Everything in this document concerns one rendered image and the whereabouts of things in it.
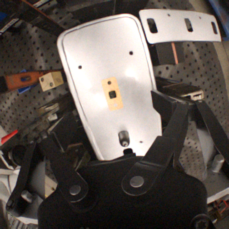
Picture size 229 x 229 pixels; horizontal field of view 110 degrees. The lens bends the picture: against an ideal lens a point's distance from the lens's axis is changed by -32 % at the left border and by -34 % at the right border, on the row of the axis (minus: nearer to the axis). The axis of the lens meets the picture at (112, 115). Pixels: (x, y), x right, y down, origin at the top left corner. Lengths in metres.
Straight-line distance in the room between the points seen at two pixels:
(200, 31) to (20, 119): 1.02
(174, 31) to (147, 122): 0.27
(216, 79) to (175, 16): 0.62
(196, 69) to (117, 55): 0.57
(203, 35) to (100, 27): 0.30
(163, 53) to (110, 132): 0.27
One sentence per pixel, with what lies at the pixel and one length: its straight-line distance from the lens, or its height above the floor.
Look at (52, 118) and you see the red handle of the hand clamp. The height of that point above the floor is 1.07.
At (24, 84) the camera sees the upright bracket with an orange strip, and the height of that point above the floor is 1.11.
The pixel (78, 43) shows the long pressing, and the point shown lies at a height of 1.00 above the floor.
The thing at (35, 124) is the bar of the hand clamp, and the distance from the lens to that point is 0.23.
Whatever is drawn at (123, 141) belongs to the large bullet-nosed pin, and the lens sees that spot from 0.31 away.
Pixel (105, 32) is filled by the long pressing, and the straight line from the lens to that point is 0.31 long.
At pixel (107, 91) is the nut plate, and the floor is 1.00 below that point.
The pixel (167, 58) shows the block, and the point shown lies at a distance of 0.36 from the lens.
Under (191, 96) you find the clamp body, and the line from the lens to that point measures 0.33.
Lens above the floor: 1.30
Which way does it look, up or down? 68 degrees down
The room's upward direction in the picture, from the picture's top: 178 degrees clockwise
